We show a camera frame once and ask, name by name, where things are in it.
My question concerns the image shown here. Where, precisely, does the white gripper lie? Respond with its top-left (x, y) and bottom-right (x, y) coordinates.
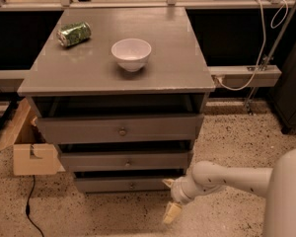
top-left (163, 176), bottom-right (198, 224)

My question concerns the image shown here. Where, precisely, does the grey bottom drawer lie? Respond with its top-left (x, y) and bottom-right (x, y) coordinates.
top-left (74, 175), bottom-right (179, 193)

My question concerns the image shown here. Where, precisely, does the grey drawer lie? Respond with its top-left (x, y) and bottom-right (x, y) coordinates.
top-left (74, 175), bottom-right (179, 193)
top-left (60, 151), bottom-right (193, 172)
top-left (37, 115), bottom-right (204, 144)

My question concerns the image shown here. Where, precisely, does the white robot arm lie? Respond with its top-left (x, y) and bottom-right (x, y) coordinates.
top-left (163, 149), bottom-right (296, 237)

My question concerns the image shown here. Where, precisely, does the grey top drawer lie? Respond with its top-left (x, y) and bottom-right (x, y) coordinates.
top-left (37, 115), bottom-right (204, 144)

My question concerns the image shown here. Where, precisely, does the grey middle drawer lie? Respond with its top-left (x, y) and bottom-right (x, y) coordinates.
top-left (60, 151), bottom-right (193, 172)

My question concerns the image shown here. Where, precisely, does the grey drawer cabinet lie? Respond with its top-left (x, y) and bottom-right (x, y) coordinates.
top-left (18, 7), bottom-right (214, 193)

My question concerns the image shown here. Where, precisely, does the wooden box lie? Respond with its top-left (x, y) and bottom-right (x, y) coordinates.
top-left (0, 99), bottom-right (64, 176)

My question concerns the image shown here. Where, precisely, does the white bowl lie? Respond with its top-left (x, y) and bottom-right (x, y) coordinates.
top-left (111, 39), bottom-right (152, 72)

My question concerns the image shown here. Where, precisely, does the dark cabinet right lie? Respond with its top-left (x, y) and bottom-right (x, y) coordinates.
top-left (269, 41), bottom-right (296, 134)

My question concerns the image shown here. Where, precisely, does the slanted metal rod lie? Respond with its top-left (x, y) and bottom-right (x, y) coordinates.
top-left (243, 0), bottom-right (296, 116)

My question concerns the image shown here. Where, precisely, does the green soda can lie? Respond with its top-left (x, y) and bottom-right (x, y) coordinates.
top-left (56, 22), bottom-right (92, 47)

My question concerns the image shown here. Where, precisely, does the grey metal rail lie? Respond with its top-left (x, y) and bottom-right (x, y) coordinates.
top-left (208, 65), bottom-right (281, 89)

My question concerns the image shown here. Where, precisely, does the white hanging cable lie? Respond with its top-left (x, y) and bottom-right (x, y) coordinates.
top-left (214, 0), bottom-right (290, 92)

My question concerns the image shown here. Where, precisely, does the black floor cable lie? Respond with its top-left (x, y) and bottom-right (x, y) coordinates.
top-left (25, 175), bottom-right (45, 237)

